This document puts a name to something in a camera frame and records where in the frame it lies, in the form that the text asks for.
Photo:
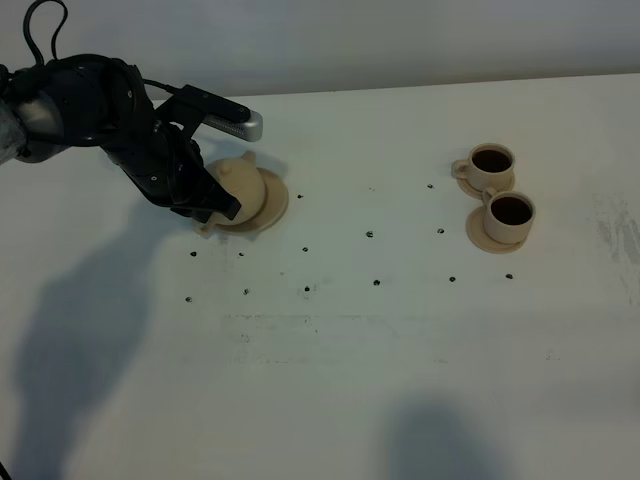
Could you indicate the beige far teacup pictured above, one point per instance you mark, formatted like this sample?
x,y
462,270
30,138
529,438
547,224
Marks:
x,y
487,166

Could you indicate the beige teapot saucer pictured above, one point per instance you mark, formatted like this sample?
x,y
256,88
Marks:
x,y
275,205

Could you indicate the beige near teacup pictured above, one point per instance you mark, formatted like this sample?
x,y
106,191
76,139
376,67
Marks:
x,y
509,216

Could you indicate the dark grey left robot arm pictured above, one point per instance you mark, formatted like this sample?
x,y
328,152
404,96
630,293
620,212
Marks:
x,y
88,100

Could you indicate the beige ceramic teapot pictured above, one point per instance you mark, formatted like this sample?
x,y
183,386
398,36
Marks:
x,y
240,177

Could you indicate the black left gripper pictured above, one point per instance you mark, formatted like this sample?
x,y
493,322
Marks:
x,y
168,169

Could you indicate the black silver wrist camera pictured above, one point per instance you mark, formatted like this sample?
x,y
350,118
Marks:
x,y
191,107

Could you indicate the beige far saucer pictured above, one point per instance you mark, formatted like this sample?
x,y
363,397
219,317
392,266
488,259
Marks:
x,y
469,190

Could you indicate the beige teacup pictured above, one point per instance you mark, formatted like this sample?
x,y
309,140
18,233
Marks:
x,y
487,166
509,216

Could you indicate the beige near saucer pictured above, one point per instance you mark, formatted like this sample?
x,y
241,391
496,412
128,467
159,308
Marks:
x,y
474,227

